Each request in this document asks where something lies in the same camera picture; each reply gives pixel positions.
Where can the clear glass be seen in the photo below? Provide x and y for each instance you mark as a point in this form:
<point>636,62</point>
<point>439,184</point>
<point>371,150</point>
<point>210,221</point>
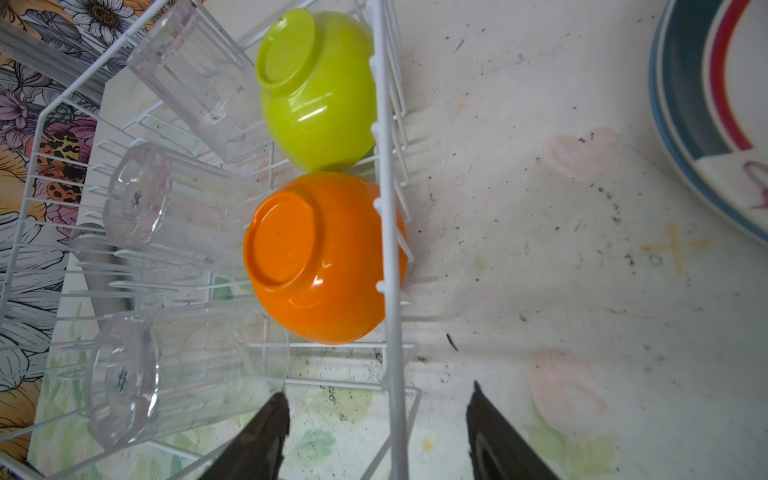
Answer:
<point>183,211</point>
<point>155,373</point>
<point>206,79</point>

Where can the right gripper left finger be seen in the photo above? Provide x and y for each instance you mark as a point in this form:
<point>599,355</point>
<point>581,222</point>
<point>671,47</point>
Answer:
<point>257,451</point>

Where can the orange bowl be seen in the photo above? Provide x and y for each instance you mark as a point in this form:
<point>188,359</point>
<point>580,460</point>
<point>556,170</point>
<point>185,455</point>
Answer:
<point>313,253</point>

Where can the lime green bowl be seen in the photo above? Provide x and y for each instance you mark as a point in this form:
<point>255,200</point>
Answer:
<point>317,91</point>

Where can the white wire dish rack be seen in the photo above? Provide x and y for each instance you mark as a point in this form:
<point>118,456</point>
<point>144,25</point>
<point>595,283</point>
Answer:
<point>67,121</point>

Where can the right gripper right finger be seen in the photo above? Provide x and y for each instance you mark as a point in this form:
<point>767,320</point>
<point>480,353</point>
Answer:
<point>497,450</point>

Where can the pink wooden plate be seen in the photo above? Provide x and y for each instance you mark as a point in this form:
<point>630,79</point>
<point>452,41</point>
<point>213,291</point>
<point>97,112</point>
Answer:
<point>708,93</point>

